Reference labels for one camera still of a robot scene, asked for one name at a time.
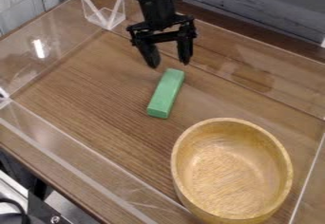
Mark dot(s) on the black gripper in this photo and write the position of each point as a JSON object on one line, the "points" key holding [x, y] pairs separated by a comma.
{"points": [[164, 26]]}

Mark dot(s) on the green rectangular block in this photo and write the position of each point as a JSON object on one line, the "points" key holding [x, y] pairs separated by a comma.
{"points": [[166, 93]]}

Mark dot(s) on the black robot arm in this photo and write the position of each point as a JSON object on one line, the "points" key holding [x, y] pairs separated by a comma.
{"points": [[164, 26]]}

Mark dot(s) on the brown wooden bowl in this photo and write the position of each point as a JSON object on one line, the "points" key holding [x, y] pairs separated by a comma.
{"points": [[232, 171]]}

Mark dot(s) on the clear acrylic corner bracket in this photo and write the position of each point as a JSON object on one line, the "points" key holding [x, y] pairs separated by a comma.
{"points": [[106, 18]]}

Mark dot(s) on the clear acrylic tray wall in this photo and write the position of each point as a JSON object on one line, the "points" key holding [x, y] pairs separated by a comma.
{"points": [[74, 121]]}

